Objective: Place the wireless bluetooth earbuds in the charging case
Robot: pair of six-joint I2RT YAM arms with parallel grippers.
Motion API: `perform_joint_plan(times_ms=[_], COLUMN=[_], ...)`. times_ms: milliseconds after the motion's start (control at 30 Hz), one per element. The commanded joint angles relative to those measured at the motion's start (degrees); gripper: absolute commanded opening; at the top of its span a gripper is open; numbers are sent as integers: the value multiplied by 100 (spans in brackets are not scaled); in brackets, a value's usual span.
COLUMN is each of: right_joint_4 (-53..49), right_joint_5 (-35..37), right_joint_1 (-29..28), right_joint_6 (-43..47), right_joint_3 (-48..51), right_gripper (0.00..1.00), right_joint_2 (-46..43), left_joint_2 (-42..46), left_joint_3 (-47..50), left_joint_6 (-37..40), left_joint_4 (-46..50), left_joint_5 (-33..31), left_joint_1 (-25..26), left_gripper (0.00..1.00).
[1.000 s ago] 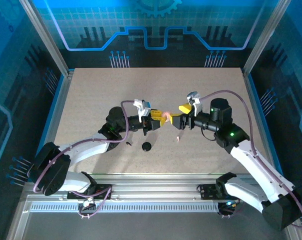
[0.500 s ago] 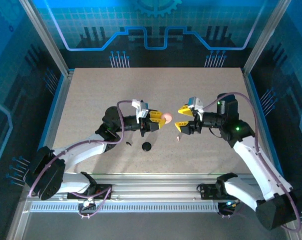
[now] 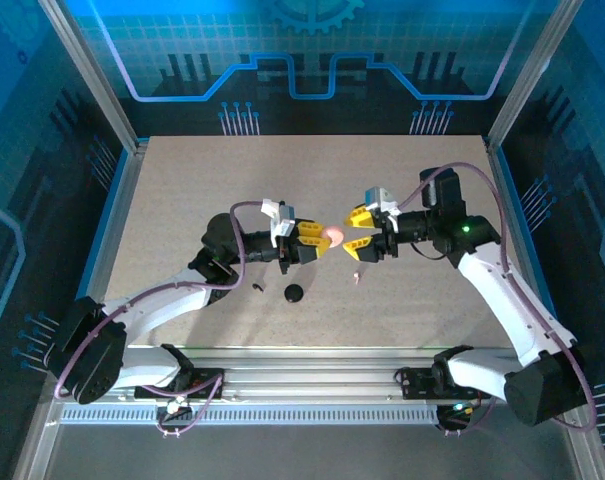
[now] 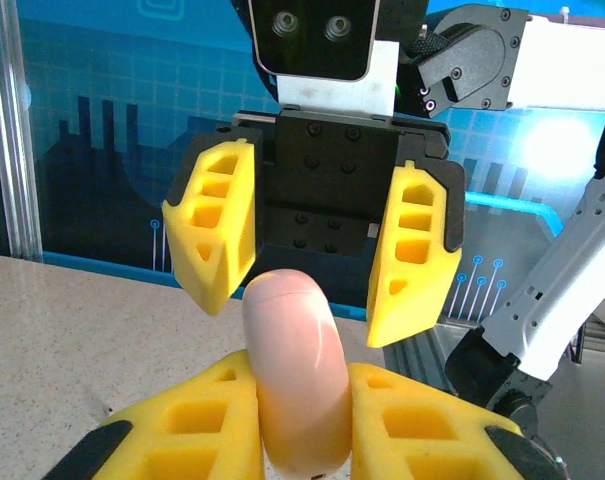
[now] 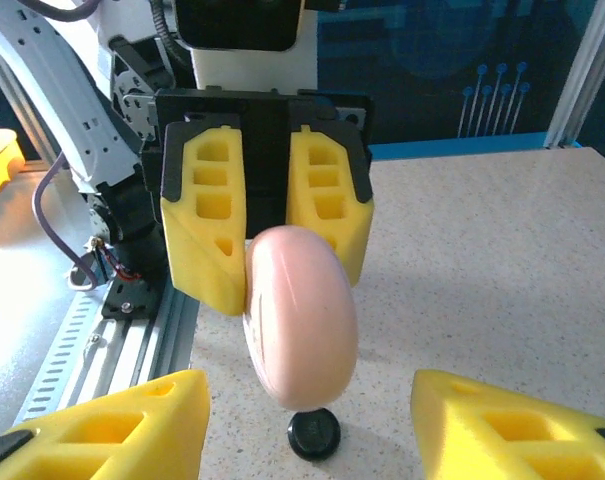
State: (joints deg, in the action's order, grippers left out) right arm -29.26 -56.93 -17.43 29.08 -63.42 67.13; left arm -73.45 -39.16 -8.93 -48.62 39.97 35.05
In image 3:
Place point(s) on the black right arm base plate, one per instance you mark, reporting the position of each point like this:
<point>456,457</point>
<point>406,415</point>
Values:
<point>417,382</point>

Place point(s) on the black earbud charging case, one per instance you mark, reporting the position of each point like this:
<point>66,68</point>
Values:
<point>294,293</point>

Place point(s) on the small white connector plug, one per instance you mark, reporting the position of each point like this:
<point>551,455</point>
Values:
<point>177,406</point>

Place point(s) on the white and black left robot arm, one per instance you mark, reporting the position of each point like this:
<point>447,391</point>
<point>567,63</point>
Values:
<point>152,305</point>

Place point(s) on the aluminium mounting beam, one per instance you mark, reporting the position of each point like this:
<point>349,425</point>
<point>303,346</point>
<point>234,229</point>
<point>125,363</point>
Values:
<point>307,375</point>

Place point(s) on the aluminium table side rail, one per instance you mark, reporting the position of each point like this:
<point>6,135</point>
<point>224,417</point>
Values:
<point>123,200</point>
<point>496,160</point>

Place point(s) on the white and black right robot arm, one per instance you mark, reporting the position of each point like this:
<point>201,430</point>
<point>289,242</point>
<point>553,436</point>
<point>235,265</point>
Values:
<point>487,290</point>

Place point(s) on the small board with LEDs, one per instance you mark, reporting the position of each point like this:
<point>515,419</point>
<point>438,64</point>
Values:
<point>459,411</point>

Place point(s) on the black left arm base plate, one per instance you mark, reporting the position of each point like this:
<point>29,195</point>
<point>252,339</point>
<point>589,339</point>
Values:
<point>204,377</point>

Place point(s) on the pink earbud charging case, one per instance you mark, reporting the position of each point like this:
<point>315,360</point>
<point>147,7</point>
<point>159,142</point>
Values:
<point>336,235</point>

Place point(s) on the aluminium frame post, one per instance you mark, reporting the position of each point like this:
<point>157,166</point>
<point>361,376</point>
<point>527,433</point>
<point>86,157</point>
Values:
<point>592,467</point>
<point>37,440</point>
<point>94,75</point>
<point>532,75</point>

